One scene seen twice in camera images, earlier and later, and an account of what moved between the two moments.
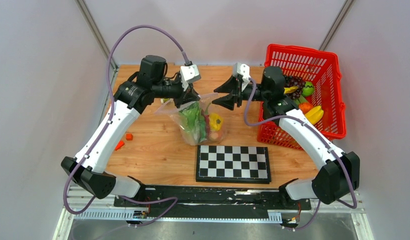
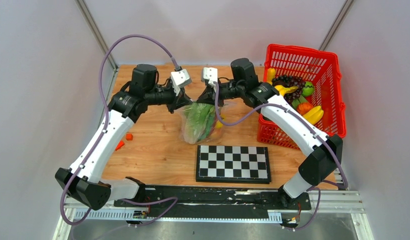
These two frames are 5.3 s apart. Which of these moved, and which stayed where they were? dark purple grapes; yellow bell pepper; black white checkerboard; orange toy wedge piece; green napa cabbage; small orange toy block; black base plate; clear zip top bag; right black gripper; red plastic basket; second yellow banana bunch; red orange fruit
Moved: yellow bell pepper; clear zip top bag; green napa cabbage; right black gripper
Stayed: dark purple grapes; red orange fruit; black white checkerboard; black base plate; small orange toy block; red plastic basket; second yellow banana bunch; orange toy wedge piece
